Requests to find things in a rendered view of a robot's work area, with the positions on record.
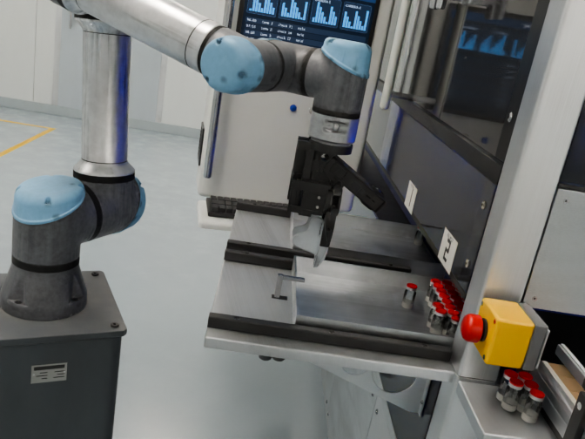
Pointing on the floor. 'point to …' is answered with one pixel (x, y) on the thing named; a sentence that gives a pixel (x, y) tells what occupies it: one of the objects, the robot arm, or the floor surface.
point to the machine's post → (521, 197)
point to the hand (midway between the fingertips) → (320, 260)
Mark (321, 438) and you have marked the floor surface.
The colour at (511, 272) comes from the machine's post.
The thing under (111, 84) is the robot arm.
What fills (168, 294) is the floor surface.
